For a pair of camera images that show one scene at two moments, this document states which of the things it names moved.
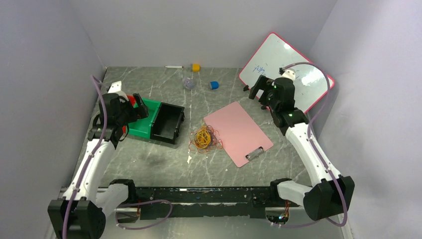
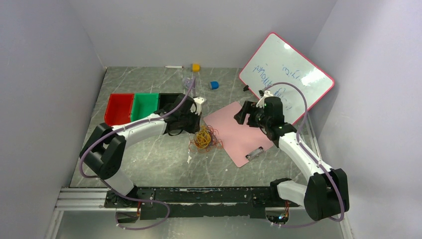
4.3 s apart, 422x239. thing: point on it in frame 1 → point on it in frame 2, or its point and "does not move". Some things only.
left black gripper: x=137 y=113 → x=196 y=125
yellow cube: x=196 y=67 does not move
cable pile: x=204 y=139 does not move
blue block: x=214 y=85 does not move
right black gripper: x=263 y=83 → x=249 y=107
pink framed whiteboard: x=310 y=81 does not move
